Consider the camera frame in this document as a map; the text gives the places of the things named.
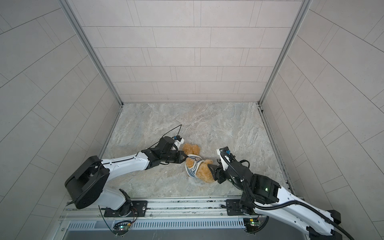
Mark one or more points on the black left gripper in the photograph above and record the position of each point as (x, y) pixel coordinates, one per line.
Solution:
(179, 156)

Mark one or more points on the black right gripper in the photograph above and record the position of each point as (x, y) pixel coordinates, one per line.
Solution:
(217, 172)

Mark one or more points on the brown teddy bear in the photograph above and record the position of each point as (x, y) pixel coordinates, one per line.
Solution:
(206, 175)

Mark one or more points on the blue white striped sweater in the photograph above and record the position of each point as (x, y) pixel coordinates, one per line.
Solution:
(192, 166)

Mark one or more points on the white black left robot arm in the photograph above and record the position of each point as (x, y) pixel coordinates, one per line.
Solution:
(87, 185)

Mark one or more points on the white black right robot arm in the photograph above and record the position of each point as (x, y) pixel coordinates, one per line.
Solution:
(264, 196)

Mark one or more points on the right green circuit board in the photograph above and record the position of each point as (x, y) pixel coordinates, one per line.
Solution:
(251, 225)

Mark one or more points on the green circuit board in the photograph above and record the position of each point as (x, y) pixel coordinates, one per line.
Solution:
(251, 225)
(121, 228)

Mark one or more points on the left green circuit board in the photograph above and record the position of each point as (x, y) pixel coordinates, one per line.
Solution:
(121, 228)

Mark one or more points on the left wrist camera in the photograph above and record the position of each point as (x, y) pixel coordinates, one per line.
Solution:
(178, 141)

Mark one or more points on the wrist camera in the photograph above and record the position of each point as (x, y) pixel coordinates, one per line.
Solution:
(178, 141)
(225, 156)

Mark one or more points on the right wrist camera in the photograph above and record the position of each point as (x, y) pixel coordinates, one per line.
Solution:
(225, 156)

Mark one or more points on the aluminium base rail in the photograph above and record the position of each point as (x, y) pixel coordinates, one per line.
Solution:
(164, 214)

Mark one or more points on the aluminium right corner post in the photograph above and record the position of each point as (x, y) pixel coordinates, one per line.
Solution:
(290, 38)

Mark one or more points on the aluminium corner post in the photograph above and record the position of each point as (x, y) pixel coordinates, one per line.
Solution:
(290, 38)
(69, 13)

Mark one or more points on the aluminium left corner post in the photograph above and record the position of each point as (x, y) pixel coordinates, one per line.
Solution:
(69, 13)

